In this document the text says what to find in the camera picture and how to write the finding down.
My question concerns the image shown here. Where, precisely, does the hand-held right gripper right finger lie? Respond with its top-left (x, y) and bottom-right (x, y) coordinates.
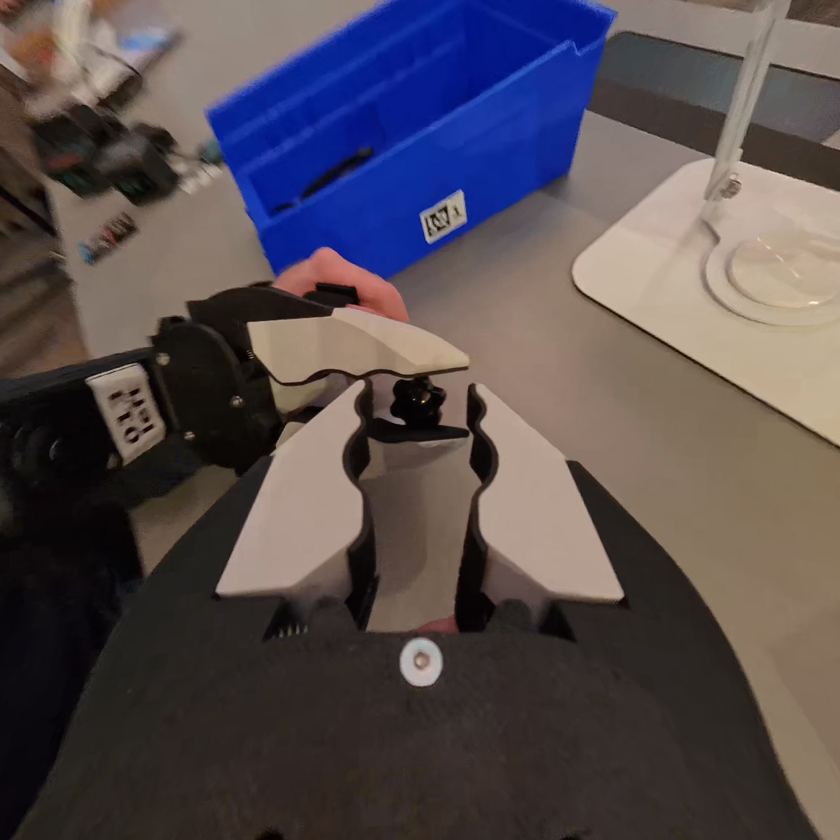
top-left (466, 382), bottom-right (626, 603)

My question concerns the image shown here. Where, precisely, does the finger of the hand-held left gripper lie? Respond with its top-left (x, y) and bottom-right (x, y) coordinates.
top-left (247, 306), bottom-right (471, 385)
top-left (361, 418), bottom-right (471, 480)

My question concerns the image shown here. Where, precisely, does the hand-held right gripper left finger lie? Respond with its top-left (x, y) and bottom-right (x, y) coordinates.
top-left (214, 381), bottom-right (375, 602)

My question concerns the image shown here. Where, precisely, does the black knob screw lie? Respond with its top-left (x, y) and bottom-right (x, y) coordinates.
top-left (389, 374), bottom-right (448, 429)

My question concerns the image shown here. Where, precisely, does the person's left forearm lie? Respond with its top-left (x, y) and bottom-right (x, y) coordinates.
top-left (0, 460), bottom-right (143, 605)

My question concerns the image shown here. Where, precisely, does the person's left hand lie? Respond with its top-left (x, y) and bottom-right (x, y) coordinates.
top-left (273, 247), bottom-right (410, 322)

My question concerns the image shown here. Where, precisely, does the black electronic device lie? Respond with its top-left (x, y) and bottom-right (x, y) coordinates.
top-left (33, 116), bottom-right (185, 204)

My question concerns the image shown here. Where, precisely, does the white stand base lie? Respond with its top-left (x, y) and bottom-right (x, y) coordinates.
top-left (571, 158), bottom-right (840, 447)

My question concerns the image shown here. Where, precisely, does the large blue bin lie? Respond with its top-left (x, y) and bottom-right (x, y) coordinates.
top-left (206, 0), bottom-right (618, 279)

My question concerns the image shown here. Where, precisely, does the black cable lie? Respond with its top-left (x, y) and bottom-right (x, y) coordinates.
top-left (269, 145), bottom-right (382, 217)

